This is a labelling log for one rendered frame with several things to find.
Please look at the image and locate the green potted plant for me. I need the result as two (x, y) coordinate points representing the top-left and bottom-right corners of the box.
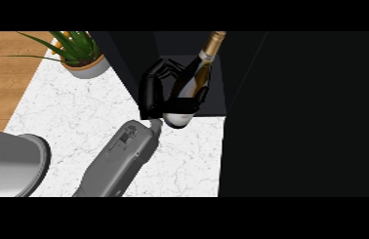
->
(1, 30), (112, 80)

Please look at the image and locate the dark flat cabinet door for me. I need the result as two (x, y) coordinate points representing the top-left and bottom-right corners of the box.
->
(215, 30), (369, 198)

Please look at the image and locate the dark cabinet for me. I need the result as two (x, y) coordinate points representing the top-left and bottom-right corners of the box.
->
(88, 30), (228, 118)

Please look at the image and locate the grey round container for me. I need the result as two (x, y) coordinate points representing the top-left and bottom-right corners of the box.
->
(0, 131), (53, 198)

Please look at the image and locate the gold-necked wine bottle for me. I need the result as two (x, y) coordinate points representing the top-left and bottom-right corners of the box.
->
(160, 30), (227, 130)

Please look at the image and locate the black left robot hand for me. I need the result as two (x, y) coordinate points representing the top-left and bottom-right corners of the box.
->
(137, 58), (212, 121)

